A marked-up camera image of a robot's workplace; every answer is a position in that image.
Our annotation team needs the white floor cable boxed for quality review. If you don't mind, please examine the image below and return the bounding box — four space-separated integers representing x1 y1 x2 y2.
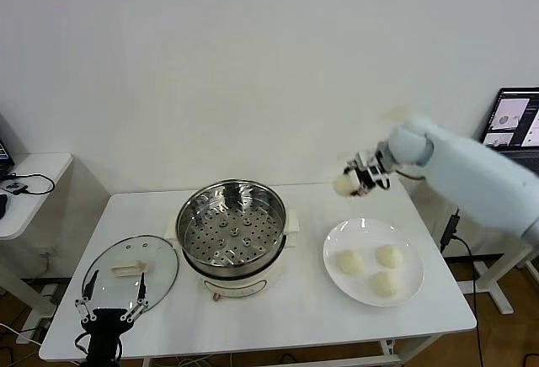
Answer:
0 322 43 348

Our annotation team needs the white steamed baozi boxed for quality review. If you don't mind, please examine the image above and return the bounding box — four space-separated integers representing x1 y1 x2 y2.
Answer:
369 271 401 299
336 250 365 277
374 243 405 269
332 174 359 198

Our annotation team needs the stainless steel steamer basket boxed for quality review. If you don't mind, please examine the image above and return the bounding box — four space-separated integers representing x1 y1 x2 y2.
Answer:
175 178 288 279

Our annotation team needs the black cable with adapter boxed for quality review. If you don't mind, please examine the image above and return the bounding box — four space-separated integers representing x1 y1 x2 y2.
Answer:
439 210 485 367

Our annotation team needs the white side table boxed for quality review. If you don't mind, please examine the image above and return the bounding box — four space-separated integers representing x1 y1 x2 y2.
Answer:
0 152 75 343
456 231 539 316

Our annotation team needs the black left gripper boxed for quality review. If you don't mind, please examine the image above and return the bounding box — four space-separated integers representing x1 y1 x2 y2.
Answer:
74 269 150 367

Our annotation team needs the glass lid cream handle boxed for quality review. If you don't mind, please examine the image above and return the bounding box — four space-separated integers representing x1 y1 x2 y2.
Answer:
82 234 181 322

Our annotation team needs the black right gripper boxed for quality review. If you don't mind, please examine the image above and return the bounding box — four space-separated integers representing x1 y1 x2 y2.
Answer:
342 143 395 198

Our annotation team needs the thin black looped cable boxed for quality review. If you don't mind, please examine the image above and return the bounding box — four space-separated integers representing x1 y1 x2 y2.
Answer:
8 172 56 196

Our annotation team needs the cream electric cooking pot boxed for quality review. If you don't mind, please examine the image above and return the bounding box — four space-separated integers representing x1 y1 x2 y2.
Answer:
163 209 301 303

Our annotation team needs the grey open laptop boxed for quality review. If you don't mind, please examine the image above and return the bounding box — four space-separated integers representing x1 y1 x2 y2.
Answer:
479 87 539 156

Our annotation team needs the white power strip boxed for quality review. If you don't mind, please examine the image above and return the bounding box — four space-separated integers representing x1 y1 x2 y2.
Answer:
40 283 60 306

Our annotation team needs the white round plate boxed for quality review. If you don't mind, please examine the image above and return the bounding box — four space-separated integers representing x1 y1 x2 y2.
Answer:
323 217 425 308

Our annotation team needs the black open laptop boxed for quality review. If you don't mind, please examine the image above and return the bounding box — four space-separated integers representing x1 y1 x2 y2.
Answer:
0 112 17 181

